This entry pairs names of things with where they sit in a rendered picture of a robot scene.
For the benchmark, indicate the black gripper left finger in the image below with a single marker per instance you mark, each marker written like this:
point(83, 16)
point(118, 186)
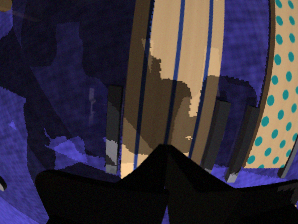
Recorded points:
point(139, 198)

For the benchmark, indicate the peach striped strip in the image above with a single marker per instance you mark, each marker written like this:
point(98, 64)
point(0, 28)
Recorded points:
point(173, 69)

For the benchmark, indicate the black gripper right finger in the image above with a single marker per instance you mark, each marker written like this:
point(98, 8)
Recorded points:
point(196, 197)

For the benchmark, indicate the tan polka-dotted strip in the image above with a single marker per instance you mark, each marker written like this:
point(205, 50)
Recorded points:
point(277, 127)

